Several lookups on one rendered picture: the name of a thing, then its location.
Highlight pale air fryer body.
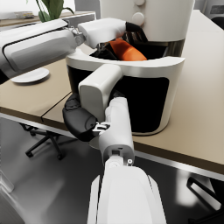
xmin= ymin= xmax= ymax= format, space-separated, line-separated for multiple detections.
xmin=99 ymin=0 xmax=196 ymax=58

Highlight pale air fryer drawer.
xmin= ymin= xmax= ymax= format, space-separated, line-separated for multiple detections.
xmin=65 ymin=46 xmax=186 ymax=137

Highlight green potted plant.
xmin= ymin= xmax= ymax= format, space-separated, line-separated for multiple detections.
xmin=25 ymin=0 xmax=75 ymax=24

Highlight black office chair base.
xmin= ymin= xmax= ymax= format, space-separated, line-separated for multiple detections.
xmin=185 ymin=174 xmax=224 ymax=224
xmin=18 ymin=122 xmax=67 ymax=161

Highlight wooden background desk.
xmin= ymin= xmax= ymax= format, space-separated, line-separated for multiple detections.
xmin=0 ymin=10 xmax=97 ymax=29

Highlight orange carrot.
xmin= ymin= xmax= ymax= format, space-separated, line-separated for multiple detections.
xmin=108 ymin=38 xmax=148 ymax=62

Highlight white round plate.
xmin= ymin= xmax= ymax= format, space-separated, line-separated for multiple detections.
xmin=10 ymin=66 xmax=51 ymax=85

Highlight stack of books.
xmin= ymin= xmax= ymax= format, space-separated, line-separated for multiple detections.
xmin=13 ymin=10 xmax=35 ymax=19

